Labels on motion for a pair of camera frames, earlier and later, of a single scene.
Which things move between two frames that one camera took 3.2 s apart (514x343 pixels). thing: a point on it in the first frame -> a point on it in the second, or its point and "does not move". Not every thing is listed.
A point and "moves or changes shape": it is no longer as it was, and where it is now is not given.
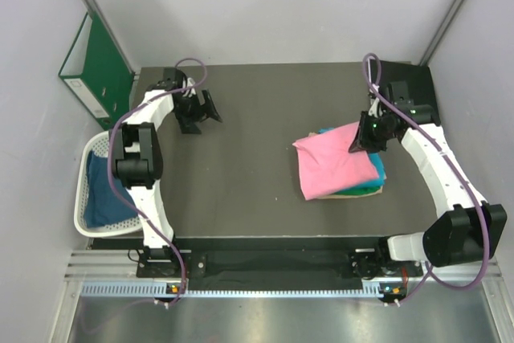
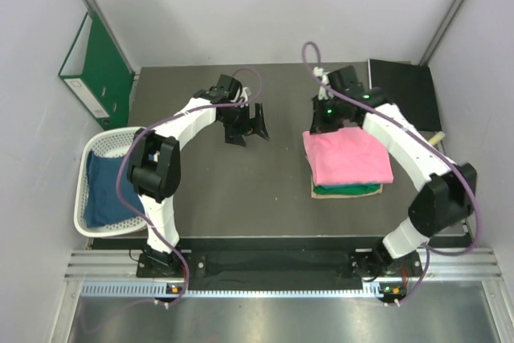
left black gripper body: x=189 y=108 -> x=237 y=120
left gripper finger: x=209 y=106 -> x=258 y=123
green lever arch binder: x=98 y=74 does not move
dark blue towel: x=104 y=205 does not move
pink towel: x=327 y=166 moves or changes shape
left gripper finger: x=189 y=127 -> x=234 y=138
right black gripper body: x=373 y=132 -> x=328 y=114
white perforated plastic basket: x=99 y=144 does not move
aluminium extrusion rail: x=115 y=263 does not move
